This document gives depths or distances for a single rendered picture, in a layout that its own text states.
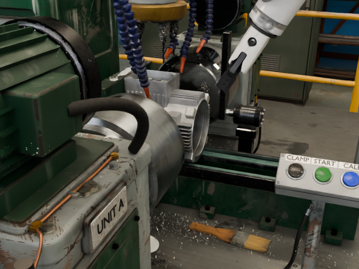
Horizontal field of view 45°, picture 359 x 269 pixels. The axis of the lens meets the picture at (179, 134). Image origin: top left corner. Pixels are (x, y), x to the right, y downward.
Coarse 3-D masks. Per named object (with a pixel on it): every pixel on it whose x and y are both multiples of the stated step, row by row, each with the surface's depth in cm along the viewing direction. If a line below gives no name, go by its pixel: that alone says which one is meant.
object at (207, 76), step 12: (192, 48) 138; (204, 48) 139; (216, 48) 143; (168, 60) 135; (180, 60) 134; (192, 60) 133; (204, 60) 131; (216, 60) 134; (192, 72) 134; (204, 72) 132; (216, 72) 132; (180, 84) 137; (192, 84) 135; (204, 84) 132; (216, 96) 134; (228, 96) 134; (216, 108) 136; (216, 120) 138
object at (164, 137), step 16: (112, 96) 94; (128, 96) 93; (96, 112) 84; (112, 112) 84; (160, 112) 92; (96, 128) 79; (112, 128) 80; (128, 128) 81; (160, 128) 88; (176, 128) 93; (160, 144) 85; (176, 144) 91; (160, 160) 84; (176, 160) 91; (160, 176) 83; (176, 176) 96; (160, 192) 85
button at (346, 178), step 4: (348, 172) 80; (352, 172) 80; (344, 176) 80; (348, 176) 80; (352, 176) 80; (356, 176) 80; (344, 180) 80; (348, 180) 80; (352, 180) 80; (356, 180) 79; (348, 184) 79; (352, 184) 79; (356, 184) 79
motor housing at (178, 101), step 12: (180, 96) 112; (192, 96) 112; (204, 96) 116; (168, 108) 112; (180, 108) 111; (204, 108) 122; (192, 120) 109; (204, 120) 124; (192, 132) 109; (204, 132) 124; (192, 144) 123; (204, 144) 122
